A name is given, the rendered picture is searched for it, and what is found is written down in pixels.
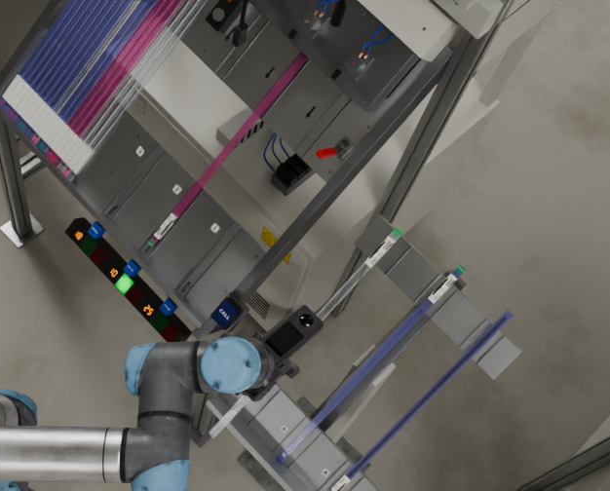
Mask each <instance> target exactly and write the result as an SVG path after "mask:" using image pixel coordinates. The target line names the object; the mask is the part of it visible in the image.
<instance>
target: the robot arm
mask: <svg viewBox="0 0 610 491"><path fill-rule="evenodd" d="M323 326H324V323H323V322H322V321H321V320H320V319H319V318H318V317H317V316H316V315H315V314H314V313H313V312H312V311H311V310H310V309H309V308H308V307H307V306H306V305H303V306H302V307H300V308H299V309H298V310H297V311H296V312H295V313H293V314H292V315H291V316H290V317H289V318H287V319H286V320H285V321H284V322H282V323H281V324H280V325H279V326H278V327H277V328H275V329H274V330H273V331H272V332H271V333H269V334H268V335H266V334H265V333H263V332H261V331H258V332H256V333H255V334H254V335H253V337H252V339H247V338H239V337H233V336H230V337H223V338H220V339H210V340H202V341H184V342H167V343H165V342H156V343H148V344H142V345H136V346H134V347H132V348H131V349H130V350H129V351H128V353H127V356H126V359H125V365H124V372H125V383H126V387H127V389H128V391H129V393H130V394H131V395H133V396H135V397H139V404H138V415H137V425H136V428H106V427H50V426H37V406H36V404H35V402H34V401H33V400H32V399H31V398H30V397H28V396H27V395H25V394H18V392H17V391H13V390H7V389H0V491H27V489H28V481H31V482H103V483H130V484H131V487H132V491H186V488H187V478H188V470H189V466H190V461H189V448H190V432H191V419H192V401H193V394H205V393H219V392H222V393H226V394H235V395H236V396H239V395H240V394H242V395H243V396H245V395H247V396H248V397H249V398H250V399H251V400H252V401H259V400H262V399H263V398H264V397H265V396H266V395H267V394H268V393H269V392H270V390H271V389H272V388H273V386H274V385H275V384H276V383H277V381H278V380H279V379H280V378H281V377H282V376H284V375H285V374H286V376H288V377H289V378H291V379H292V378H294V377H295V376H296V375H297V374H298V373H299V372H300V369H299V366H298V365H297V362H296V361H295V359H294V357H293V356H292V355H293V354H294V353H295V352H297V351H298V350H299V349H300V348H301V347H302V346H303V345H305V344H306V343H307V342H308V341H309V340H310V339H312V338H313V337H314V336H315V335H316V334H317V333H318V332H320V331H321V330H322V328H323Z"/></svg>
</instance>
